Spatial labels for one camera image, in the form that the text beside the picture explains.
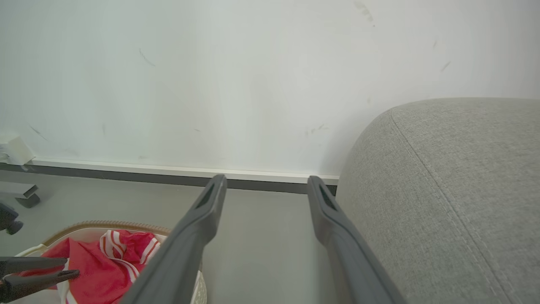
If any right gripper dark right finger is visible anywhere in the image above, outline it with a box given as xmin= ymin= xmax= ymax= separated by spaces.
xmin=307 ymin=176 xmax=408 ymax=304

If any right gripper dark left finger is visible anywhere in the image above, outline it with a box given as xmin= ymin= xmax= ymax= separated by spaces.
xmin=120 ymin=174 xmax=227 ymax=304

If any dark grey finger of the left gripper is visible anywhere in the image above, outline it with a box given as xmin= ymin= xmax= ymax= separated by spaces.
xmin=0 ymin=256 xmax=68 ymax=276
xmin=0 ymin=270 xmax=80 ymax=303

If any red white striped garment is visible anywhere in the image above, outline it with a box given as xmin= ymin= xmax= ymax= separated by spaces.
xmin=17 ymin=229 xmax=167 ymax=304

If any white woven laundry basket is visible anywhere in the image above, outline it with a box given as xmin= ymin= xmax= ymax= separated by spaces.
xmin=8 ymin=220 xmax=208 ymax=304

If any black caster wheel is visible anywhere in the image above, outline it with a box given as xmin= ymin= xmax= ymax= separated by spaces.
xmin=0 ymin=201 xmax=24 ymax=235

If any grey leg with caster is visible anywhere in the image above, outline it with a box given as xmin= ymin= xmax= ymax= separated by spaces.
xmin=0 ymin=181 xmax=41 ymax=209

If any white and grey baseboard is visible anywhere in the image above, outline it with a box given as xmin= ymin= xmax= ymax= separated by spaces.
xmin=0 ymin=157 xmax=340 ymax=195

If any grey fabric sofa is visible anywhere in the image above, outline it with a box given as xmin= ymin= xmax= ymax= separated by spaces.
xmin=335 ymin=98 xmax=540 ymax=304

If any white wall box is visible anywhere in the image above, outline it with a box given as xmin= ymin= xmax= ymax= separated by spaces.
xmin=0 ymin=134 xmax=35 ymax=166

